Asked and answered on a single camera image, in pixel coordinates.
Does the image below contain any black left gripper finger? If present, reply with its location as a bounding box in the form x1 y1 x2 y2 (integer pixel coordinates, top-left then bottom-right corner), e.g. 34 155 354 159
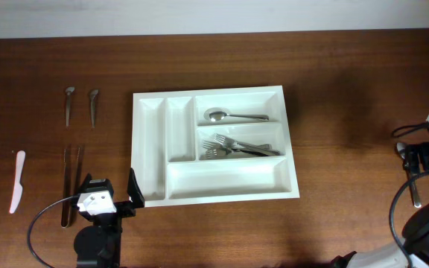
127 168 144 208
77 173 92 195

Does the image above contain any metal fork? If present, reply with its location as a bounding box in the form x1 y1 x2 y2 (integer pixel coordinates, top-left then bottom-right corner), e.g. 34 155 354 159
205 149 266 159
202 141 272 151
214 133 281 156

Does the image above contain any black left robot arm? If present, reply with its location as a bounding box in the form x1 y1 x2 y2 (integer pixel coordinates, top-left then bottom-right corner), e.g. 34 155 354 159
71 174 136 268

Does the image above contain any white plastic knife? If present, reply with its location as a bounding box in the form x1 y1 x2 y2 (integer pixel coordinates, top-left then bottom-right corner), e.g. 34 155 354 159
9 150 26 214

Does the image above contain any right small metal spoon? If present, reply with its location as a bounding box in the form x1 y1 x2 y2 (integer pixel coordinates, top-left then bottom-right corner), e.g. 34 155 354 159
89 89 99 128

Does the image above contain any small metal spoon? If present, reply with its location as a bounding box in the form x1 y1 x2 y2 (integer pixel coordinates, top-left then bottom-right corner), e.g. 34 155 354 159
89 89 99 128
65 86 75 127

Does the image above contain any left small metal spoon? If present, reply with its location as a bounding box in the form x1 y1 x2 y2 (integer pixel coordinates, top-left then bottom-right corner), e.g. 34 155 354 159
65 86 75 127

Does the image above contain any white plastic cutlery tray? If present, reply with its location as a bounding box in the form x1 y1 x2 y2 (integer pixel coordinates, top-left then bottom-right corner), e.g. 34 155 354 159
131 86 300 207

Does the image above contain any black left camera cable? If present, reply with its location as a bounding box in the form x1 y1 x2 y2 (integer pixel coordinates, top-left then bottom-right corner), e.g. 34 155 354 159
26 195 80 268

